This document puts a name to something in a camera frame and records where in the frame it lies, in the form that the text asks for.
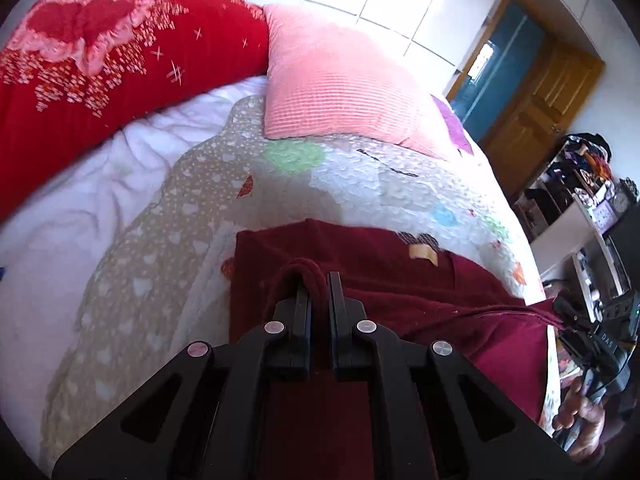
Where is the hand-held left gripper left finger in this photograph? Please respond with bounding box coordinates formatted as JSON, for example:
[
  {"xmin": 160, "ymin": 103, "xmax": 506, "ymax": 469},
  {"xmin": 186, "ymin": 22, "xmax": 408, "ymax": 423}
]
[{"xmin": 52, "ymin": 280, "xmax": 313, "ymax": 480}]

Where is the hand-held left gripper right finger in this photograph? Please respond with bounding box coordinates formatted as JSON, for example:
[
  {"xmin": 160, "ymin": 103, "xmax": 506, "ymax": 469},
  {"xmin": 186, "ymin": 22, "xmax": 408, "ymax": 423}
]
[{"xmin": 326, "ymin": 271, "xmax": 583, "ymax": 480}]

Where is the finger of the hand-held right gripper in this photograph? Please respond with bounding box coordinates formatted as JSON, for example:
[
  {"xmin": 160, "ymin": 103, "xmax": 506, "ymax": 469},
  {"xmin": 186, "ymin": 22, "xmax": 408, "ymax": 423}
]
[{"xmin": 552, "ymin": 296, "xmax": 595, "ymax": 332}]

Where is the maroon fleece garment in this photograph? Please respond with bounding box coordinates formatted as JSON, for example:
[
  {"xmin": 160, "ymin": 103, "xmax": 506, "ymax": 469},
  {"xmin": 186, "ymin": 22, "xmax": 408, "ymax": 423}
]
[{"xmin": 229, "ymin": 219, "xmax": 566, "ymax": 480}]

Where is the person's right hand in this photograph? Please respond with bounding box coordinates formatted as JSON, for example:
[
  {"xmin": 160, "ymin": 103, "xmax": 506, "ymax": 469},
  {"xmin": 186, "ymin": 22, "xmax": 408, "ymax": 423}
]
[{"xmin": 554, "ymin": 374, "xmax": 609, "ymax": 464}]

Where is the white shelf desk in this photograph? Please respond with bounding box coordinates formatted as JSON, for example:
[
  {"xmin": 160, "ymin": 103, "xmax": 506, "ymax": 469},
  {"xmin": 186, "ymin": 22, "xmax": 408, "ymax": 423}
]
[{"xmin": 530, "ymin": 195, "xmax": 631, "ymax": 306}]

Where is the black monitor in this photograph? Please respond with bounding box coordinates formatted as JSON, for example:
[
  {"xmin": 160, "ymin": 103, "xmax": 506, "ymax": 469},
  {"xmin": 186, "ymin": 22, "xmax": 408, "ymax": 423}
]
[{"xmin": 602, "ymin": 205, "xmax": 640, "ymax": 292}]

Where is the purple square clock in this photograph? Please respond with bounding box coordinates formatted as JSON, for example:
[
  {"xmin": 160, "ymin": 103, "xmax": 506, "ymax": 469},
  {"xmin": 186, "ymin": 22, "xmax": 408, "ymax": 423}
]
[{"xmin": 590, "ymin": 200, "xmax": 619, "ymax": 234}]

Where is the black ornate clock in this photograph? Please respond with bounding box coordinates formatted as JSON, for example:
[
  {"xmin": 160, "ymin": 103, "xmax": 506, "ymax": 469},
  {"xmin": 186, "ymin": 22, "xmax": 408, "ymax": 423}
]
[{"xmin": 612, "ymin": 180, "xmax": 639, "ymax": 217}]

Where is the quilted patchwork bedspread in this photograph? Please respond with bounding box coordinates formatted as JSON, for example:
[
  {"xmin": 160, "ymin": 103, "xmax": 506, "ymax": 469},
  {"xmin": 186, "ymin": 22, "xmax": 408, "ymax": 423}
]
[{"xmin": 40, "ymin": 95, "xmax": 568, "ymax": 471}]

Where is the wooden door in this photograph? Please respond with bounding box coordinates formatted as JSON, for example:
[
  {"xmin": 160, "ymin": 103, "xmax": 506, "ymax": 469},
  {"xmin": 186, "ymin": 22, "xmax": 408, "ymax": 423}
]
[{"xmin": 482, "ymin": 35, "xmax": 604, "ymax": 198}]

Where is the magenta towel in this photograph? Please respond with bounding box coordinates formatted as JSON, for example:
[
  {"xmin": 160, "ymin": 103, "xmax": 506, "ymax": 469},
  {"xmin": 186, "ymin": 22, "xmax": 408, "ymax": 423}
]
[{"xmin": 432, "ymin": 95, "xmax": 475, "ymax": 156}]

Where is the pink ribbed pillow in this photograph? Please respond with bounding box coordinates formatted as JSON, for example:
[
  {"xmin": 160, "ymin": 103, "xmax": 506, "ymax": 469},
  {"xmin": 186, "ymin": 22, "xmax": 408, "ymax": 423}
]
[{"xmin": 262, "ymin": 3, "xmax": 458, "ymax": 161}]

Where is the white bed sheet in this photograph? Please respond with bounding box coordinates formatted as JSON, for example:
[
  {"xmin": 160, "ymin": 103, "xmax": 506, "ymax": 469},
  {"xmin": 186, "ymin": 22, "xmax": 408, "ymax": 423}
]
[{"xmin": 0, "ymin": 77, "xmax": 268, "ymax": 456}]

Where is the blue sliding door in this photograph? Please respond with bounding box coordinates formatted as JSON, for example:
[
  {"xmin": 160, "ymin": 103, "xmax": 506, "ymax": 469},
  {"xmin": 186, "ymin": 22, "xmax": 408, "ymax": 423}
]
[{"xmin": 452, "ymin": 0, "xmax": 546, "ymax": 143}]

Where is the red embroidered pillow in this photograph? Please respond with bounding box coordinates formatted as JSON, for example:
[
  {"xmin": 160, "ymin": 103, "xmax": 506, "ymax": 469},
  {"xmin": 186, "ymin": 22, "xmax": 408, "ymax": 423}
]
[{"xmin": 0, "ymin": 0, "xmax": 271, "ymax": 223}]

